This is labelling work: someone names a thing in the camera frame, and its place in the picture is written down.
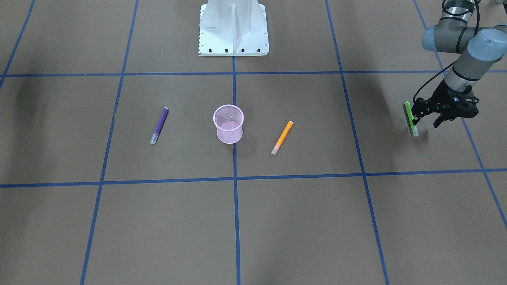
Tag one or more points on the purple marker pen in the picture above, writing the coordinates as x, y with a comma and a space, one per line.
159, 126

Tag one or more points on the white camera stand pillar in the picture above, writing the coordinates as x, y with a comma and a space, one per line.
233, 28

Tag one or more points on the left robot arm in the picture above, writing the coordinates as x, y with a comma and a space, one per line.
458, 31

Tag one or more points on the orange marker pen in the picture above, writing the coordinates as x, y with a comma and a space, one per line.
282, 138

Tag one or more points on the pink mesh pen holder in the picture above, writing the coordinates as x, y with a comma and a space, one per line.
228, 120

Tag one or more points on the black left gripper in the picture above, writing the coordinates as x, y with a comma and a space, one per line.
441, 95

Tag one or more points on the green marker pen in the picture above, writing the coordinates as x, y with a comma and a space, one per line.
410, 119

